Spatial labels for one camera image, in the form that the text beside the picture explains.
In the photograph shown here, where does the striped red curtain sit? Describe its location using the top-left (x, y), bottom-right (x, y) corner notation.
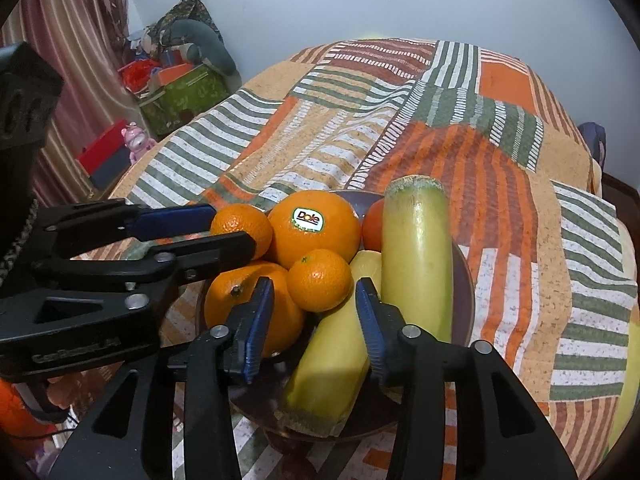
top-left (0, 0), bottom-right (132, 207)

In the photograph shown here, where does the pink toy figure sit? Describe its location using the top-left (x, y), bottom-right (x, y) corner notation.
top-left (121, 122), bottom-right (156, 164)

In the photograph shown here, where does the grey-blue backpack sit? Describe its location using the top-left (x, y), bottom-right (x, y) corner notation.
top-left (577, 121), bottom-right (607, 169)

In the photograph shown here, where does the large orange with white sticker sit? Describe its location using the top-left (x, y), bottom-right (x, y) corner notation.
top-left (267, 190), bottom-right (362, 271)

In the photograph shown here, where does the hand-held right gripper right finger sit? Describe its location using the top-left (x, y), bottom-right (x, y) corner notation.
top-left (355, 276), bottom-right (581, 480)

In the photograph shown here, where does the braided cable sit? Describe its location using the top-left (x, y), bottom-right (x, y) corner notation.
top-left (0, 199), bottom-right (40, 282)

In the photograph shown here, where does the yellow-green sugarcane piece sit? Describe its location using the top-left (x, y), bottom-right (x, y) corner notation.
top-left (279, 250), bottom-right (384, 437)
top-left (381, 175), bottom-right (454, 345)

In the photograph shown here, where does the red box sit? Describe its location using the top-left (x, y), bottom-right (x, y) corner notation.
top-left (77, 119), bottom-right (134, 177)

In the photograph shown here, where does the small tangerine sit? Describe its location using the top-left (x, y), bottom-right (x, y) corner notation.
top-left (287, 249), bottom-right (353, 313)
top-left (210, 203), bottom-right (274, 262)

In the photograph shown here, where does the camouflage cloth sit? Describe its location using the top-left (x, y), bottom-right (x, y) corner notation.
top-left (152, 0), bottom-right (224, 47)

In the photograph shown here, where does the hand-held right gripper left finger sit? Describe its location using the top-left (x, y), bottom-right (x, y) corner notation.
top-left (47, 276), bottom-right (276, 480)

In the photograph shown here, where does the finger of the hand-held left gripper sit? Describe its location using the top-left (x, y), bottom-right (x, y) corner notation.
top-left (30, 231), bottom-right (257, 311)
top-left (35, 200), bottom-right (217, 261)

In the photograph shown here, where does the green cardboard box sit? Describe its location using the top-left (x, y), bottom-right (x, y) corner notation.
top-left (137, 62), bottom-right (231, 139)

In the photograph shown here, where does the striped patchwork blanket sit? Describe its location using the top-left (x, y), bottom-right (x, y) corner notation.
top-left (70, 37), bottom-right (640, 480)

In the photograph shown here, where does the orange box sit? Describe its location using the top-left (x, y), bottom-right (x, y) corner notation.
top-left (152, 62), bottom-right (196, 87)

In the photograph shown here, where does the red tomato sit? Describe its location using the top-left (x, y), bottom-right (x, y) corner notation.
top-left (361, 198), bottom-right (386, 253)

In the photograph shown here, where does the orange cloth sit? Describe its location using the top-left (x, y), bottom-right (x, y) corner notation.
top-left (0, 379), bottom-right (53, 438)

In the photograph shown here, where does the purple plate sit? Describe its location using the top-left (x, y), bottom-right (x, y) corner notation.
top-left (195, 190), bottom-right (476, 443)

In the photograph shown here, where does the red plastic bag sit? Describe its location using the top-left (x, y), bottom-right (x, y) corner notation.
top-left (120, 59), bottom-right (162, 94)

